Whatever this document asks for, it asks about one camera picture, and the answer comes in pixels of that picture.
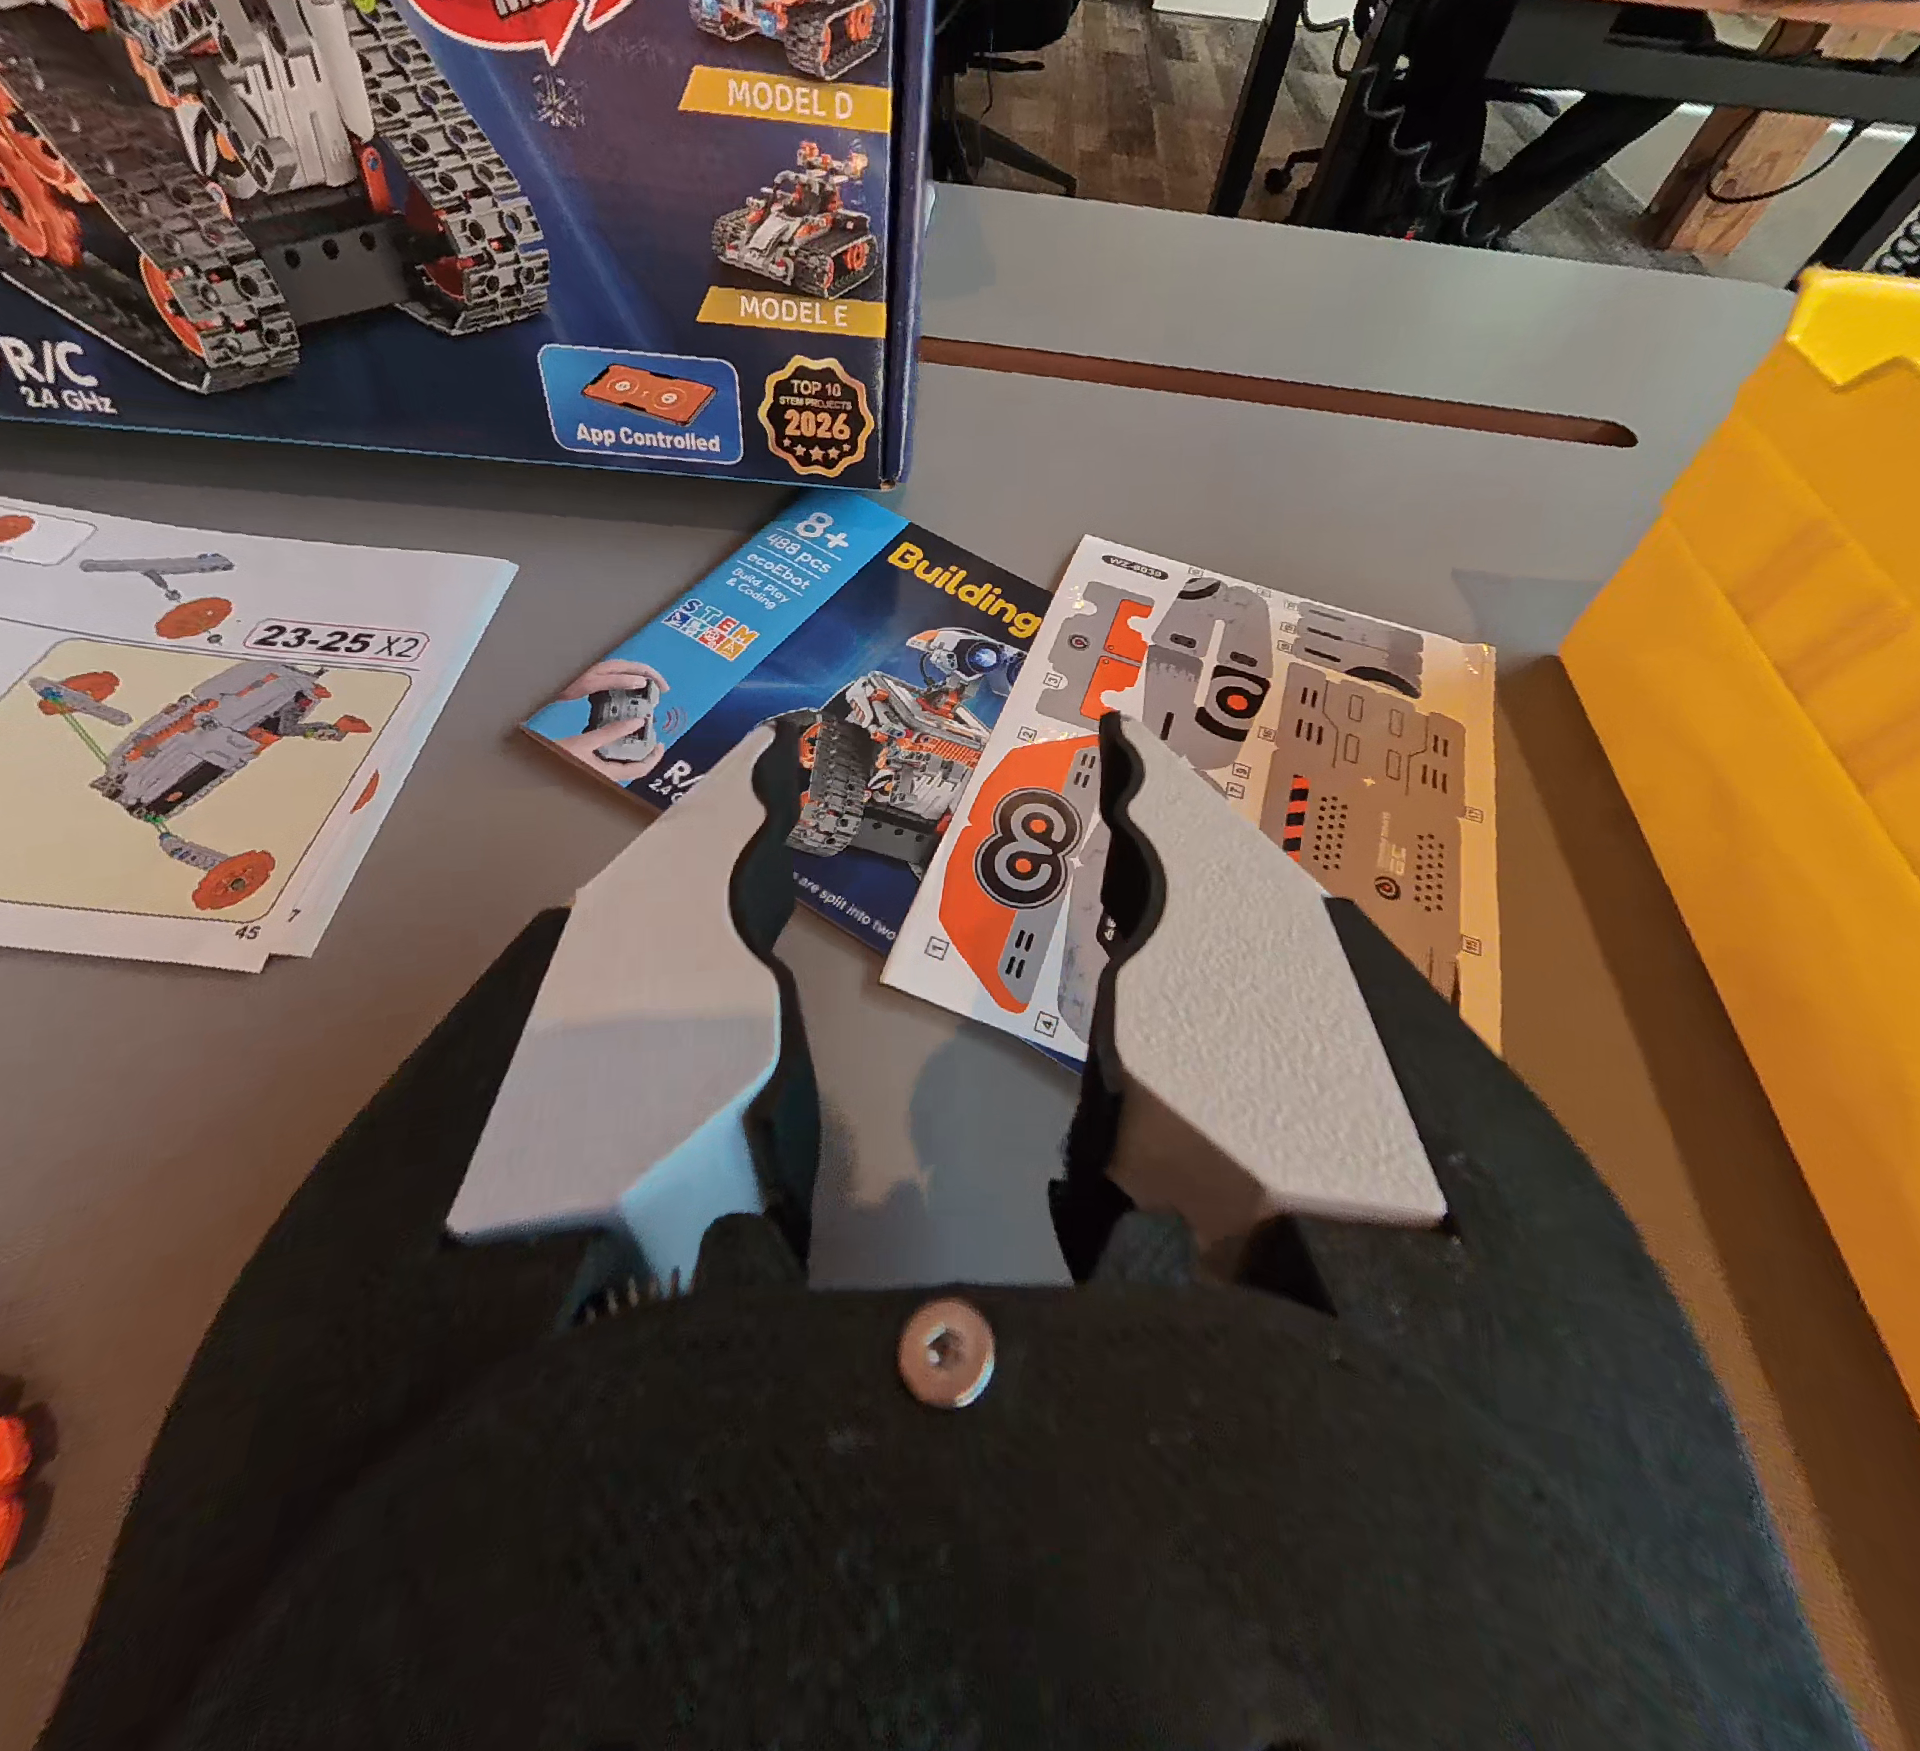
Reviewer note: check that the blue robot kit box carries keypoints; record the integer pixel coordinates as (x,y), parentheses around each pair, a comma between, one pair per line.
(629,206)

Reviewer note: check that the blue closed instruction booklet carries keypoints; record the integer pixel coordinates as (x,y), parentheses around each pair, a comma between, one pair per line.
(842,580)

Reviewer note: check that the brown-edged office desk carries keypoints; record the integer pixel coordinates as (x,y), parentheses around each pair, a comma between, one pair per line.
(1275,13)

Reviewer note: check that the open white instruction booklet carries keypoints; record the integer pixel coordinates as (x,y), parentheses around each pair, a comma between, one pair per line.
(451,729)

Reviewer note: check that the black office chair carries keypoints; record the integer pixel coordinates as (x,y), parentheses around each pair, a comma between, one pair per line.
(1006,27)

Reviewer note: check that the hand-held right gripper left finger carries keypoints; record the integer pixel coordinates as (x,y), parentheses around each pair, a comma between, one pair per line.
(629,1030)

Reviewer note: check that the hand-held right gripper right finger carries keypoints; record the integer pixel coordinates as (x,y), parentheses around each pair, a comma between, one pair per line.
(1260,1030)

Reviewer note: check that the yellow plastic bin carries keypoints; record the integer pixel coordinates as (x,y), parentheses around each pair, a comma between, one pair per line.
(1772,671)

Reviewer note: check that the robot sticker sheet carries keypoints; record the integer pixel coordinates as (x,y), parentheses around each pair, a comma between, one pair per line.
(1352,761)

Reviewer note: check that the orange gear wheel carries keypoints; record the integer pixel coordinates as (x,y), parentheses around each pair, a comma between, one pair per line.
(12,1480)

